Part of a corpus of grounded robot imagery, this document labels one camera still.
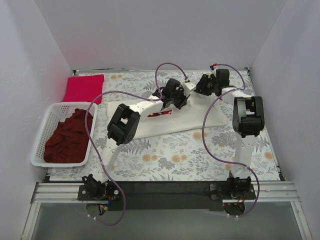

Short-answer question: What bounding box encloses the white t shirt red print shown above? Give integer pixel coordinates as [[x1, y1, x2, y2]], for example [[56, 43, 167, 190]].
[[107, 93, 228, 140]]

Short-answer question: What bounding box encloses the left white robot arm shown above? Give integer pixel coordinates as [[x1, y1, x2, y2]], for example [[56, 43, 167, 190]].
[[84, 78, 196, 183]]

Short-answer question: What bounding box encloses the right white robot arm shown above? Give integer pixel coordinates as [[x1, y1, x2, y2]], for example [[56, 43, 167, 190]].
[[195, 64, 265, 179]]

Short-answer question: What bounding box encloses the floral table cloth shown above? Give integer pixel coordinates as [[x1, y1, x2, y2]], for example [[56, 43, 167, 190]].
[[48, 69, 280, 183]]

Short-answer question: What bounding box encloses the folded pink t shirt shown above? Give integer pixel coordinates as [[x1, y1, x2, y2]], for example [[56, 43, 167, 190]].
[[62, 74, 104, 102]]

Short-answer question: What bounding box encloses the dark red t shirt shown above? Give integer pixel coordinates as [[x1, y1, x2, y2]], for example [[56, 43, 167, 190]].
[[43, 108, 89, 164]]

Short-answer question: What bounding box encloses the white plastic basket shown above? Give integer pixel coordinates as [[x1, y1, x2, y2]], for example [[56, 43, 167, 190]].
[[30, 101, 98, 168]]

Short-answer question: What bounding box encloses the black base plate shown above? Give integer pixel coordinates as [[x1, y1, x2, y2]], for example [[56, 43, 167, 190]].
[[77, 180, 257, 212]]

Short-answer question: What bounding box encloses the aluminium frame rail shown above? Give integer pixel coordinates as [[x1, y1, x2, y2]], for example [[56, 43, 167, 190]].
[[31, 181, 301, 204]]

